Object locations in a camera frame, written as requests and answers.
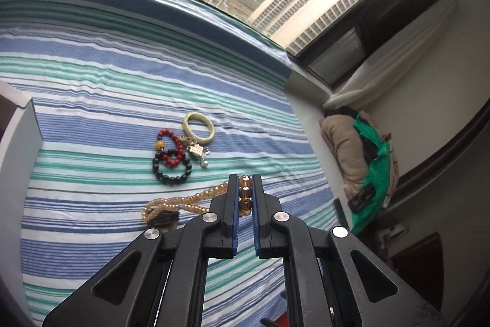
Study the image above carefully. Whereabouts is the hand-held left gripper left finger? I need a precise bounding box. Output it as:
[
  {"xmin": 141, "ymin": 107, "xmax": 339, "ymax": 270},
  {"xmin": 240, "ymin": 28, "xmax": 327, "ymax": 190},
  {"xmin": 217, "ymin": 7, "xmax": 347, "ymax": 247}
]
[{"xmin": 42, "ymin": 174, "xmax": 240, "ymax": 327}]

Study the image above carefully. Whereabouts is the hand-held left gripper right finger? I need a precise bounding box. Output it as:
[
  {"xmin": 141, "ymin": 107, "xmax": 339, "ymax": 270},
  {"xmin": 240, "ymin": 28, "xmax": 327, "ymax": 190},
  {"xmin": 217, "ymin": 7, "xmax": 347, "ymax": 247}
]
[{"xmin": 253, "ymin": 174, "xmax": 448, "ymax": 327}]

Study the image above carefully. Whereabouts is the large amber bead bracelet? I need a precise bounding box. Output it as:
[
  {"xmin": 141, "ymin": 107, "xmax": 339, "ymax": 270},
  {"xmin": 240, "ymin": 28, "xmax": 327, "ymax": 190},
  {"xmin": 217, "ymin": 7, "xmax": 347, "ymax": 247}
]
[{"xmin": 238, "ymin": 176, "xmax": 254, "ymax": 218}]

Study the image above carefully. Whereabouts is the white cardboard box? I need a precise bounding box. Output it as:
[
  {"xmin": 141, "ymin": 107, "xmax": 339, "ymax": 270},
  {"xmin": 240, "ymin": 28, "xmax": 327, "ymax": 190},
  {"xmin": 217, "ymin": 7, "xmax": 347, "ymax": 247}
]
[{"xmin": 0, "ymin": 81, "xmax": 44, "ymax": 209}]

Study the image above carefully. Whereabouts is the dark brown pendant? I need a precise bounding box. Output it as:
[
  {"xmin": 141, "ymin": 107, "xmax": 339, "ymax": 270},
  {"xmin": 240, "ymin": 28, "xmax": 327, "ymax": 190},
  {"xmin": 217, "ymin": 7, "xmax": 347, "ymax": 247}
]
[{"xmin": 152, "ymin": 210, "xmax": 181, "ymax": 234}]

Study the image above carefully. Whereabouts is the small silver charm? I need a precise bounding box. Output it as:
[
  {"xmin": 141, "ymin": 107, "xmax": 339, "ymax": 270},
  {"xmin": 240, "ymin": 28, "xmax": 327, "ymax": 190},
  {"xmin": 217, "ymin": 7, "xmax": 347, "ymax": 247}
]
[{"xmin": 179, "ymin": 136, "xmax": 212, "ymax": 169}]

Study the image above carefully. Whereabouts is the pale green jade bangle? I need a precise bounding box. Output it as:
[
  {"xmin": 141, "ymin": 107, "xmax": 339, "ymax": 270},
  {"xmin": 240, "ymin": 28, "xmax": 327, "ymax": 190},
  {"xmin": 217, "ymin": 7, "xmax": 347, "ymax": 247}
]
[{"xmin": 182, "ymin": 112, "xmax": 215, "ymax": 141}]

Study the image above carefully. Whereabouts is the beige pillow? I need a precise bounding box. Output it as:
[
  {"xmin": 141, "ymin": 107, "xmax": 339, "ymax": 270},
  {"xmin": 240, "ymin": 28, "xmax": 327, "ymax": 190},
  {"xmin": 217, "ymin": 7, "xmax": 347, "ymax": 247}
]
[{"xmin": 320, "ymin": 114, "xmax": 369, "ymax": 203}]

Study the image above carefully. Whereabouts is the green cloth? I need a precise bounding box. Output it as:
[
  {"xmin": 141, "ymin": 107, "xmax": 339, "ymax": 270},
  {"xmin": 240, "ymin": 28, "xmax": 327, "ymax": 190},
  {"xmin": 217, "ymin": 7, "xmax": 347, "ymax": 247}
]
[{"xmin": 345, "ymin": 110, "xmax": 401, "ymax": 236}]

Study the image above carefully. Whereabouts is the brown wooden cabinet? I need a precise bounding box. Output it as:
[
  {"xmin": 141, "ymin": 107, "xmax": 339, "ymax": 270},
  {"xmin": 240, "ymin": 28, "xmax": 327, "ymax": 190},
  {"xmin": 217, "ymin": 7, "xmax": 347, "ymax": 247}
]
[{"xmin": 386, "ymin": 231, "xmax": 445, "ymax": 298}]

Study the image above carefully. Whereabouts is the blue green striped bedsheet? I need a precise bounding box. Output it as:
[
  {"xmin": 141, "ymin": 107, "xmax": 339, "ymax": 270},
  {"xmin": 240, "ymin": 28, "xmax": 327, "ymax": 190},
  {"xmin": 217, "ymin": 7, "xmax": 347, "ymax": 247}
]
[{"xmin": 0, "ymin": 0, "xmax": 330, "ymax": 327}]

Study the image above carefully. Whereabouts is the grey apartment building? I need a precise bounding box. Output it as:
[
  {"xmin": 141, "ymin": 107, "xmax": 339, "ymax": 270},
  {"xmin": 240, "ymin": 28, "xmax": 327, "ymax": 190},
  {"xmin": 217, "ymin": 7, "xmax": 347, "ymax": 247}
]
[{"xmin": 250, "ymin": 0, "xmax": 369, "ymax": 52}]

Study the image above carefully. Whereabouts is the white curtain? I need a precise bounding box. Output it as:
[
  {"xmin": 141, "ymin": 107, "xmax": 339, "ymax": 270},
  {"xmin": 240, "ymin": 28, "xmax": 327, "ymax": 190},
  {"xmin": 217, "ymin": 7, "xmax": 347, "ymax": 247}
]
[{"xmin": 322, "ymin": 0, "xmax": 457, "ymax": 110}]

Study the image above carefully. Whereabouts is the small amber bead necklace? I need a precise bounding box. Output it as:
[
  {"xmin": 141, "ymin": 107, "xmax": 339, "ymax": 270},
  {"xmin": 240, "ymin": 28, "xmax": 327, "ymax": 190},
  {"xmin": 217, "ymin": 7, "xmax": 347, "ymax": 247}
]
[{"xmin": 142, "ymin": 182, "xmax": 231, "ymax": 224}]

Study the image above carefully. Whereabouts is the black bead bracelet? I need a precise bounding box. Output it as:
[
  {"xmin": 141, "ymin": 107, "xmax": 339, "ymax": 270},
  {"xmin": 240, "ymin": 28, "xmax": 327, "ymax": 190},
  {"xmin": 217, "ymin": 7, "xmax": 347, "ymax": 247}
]
[{"xmin": 152, "ymin": 148, "xmax": 193, "ymax": 185}]

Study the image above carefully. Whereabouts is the red bead bracelet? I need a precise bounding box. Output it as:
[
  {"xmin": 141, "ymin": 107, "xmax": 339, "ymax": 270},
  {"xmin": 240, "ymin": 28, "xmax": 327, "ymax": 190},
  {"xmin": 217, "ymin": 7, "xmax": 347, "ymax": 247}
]
[{"xmin": 157, "ymin": 127, "xmax": 185, "ymax": 166}]

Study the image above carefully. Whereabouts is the dark wooden frame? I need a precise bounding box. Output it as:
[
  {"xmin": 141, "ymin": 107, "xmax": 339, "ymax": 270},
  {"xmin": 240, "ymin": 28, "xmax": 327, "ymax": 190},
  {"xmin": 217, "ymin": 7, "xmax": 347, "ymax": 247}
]
[{"xmin": 397, "ymin": 108, "xmax": 490, "ymax": 194}]

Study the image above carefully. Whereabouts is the dark window frame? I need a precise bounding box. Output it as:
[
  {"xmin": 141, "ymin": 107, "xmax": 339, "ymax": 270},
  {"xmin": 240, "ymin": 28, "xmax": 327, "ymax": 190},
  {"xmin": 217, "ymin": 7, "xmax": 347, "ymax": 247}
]
[{"xmin": 286, "ymin": 0, "xmax": 449, "ymax": 87}]

